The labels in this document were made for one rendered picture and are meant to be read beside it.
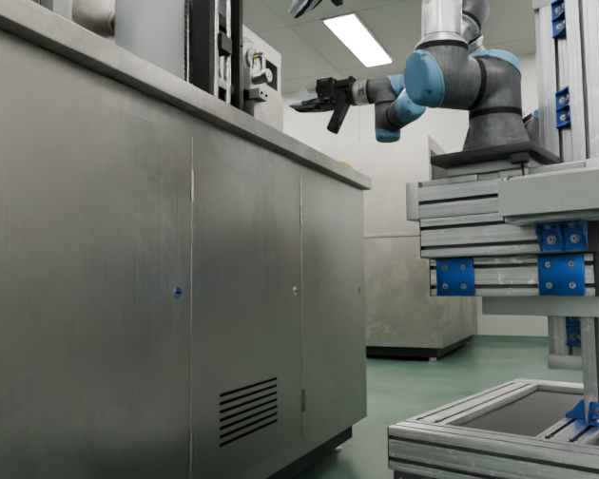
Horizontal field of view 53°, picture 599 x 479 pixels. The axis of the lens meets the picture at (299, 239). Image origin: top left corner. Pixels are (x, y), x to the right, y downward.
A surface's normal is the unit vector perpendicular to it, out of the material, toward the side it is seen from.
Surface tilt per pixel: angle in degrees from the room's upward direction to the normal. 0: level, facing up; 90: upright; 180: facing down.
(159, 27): 90
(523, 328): 90
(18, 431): 90
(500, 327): 90
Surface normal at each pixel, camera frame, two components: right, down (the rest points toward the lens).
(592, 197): -0.62, -0.06
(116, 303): 0.91, -0.04
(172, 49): -0.42, -0.07
